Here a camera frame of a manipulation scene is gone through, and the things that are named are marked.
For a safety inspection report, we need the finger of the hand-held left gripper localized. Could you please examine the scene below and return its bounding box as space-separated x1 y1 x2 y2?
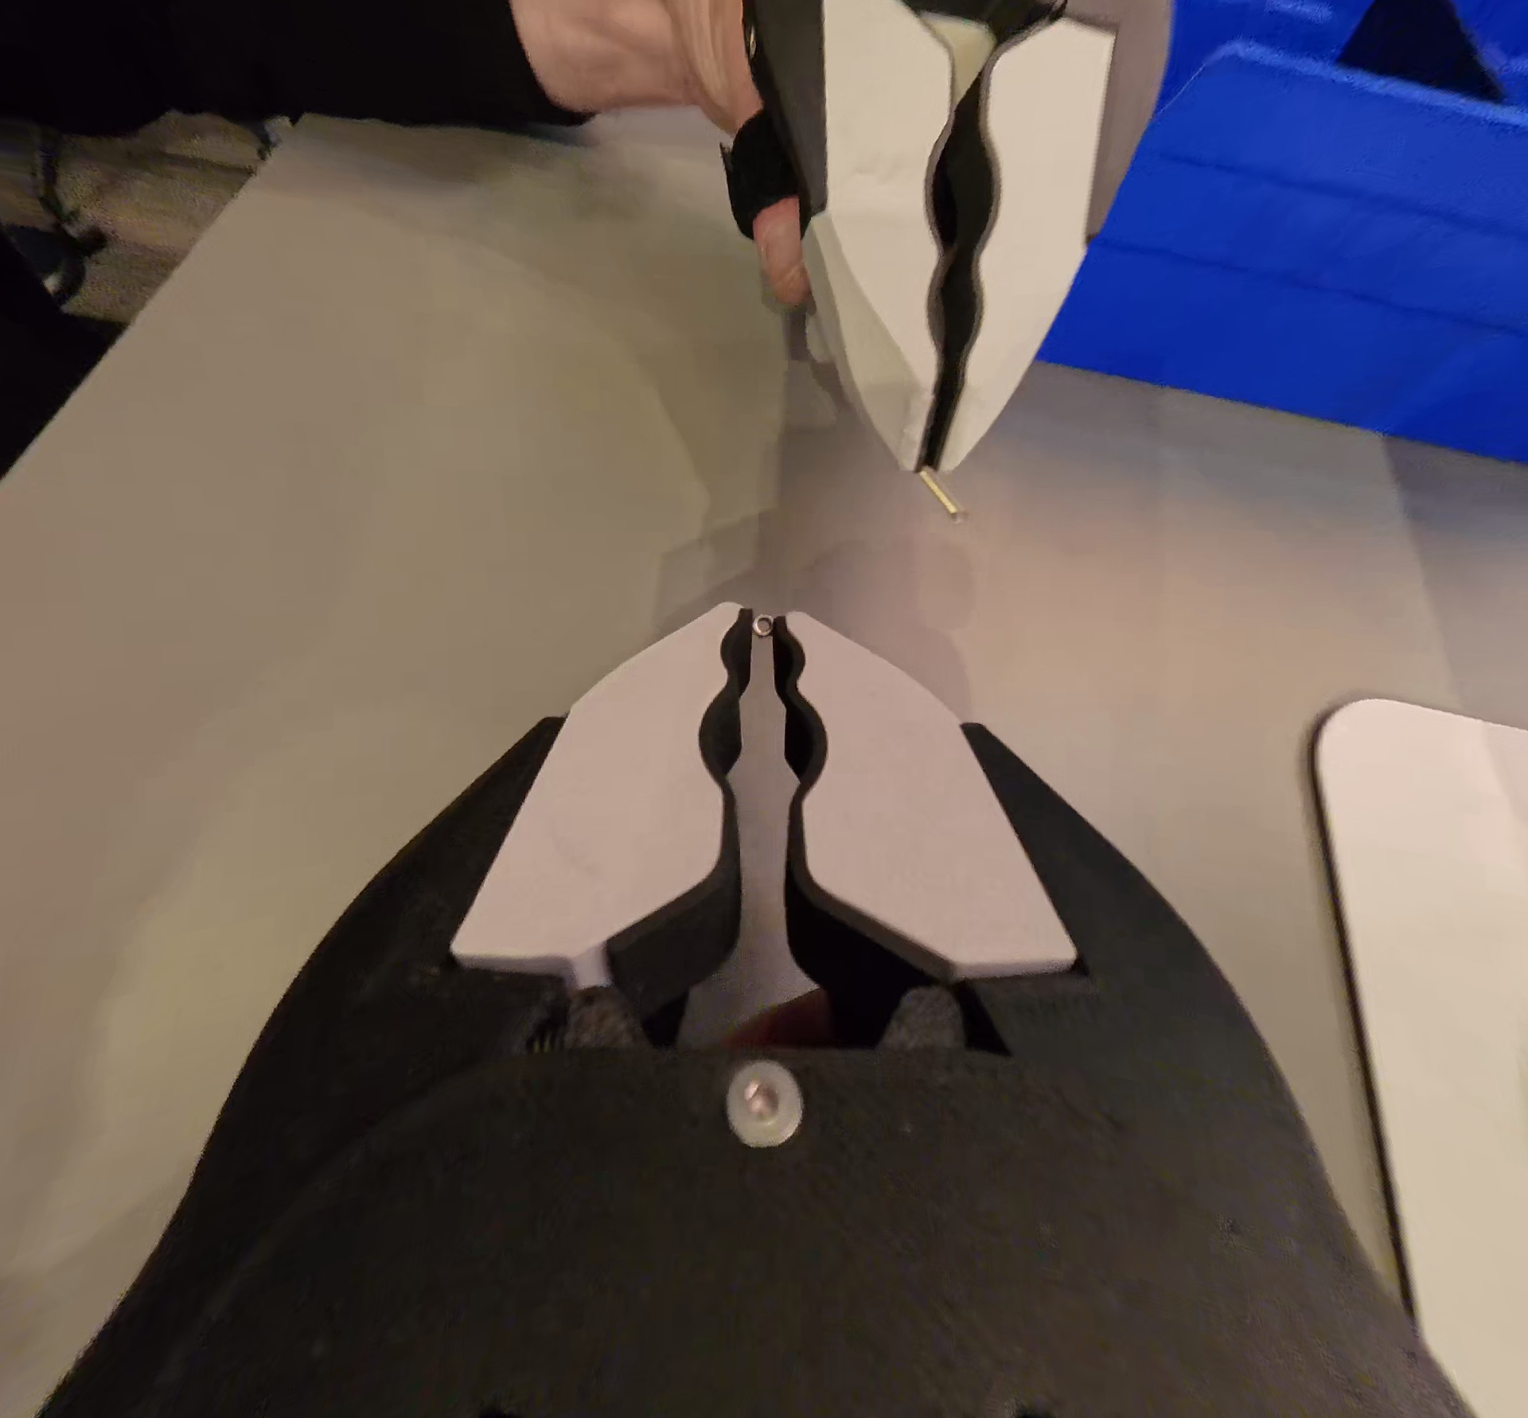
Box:
802 0 991 472
934 14 1119 470

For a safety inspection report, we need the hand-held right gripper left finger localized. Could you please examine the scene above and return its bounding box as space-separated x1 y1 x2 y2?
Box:
449 601 756 1048

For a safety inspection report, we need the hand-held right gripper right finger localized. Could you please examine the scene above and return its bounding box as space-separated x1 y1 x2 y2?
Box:
771 609 1080 1048

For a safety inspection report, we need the blue plastic bin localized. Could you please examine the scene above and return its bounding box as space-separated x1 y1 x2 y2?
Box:
1035 0 1528 467

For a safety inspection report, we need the black bin divider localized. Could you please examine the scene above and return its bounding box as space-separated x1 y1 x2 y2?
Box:
1336 0 1508 106

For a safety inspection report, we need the white document stand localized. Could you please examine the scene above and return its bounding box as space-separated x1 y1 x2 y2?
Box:
1313 697 1528 1418

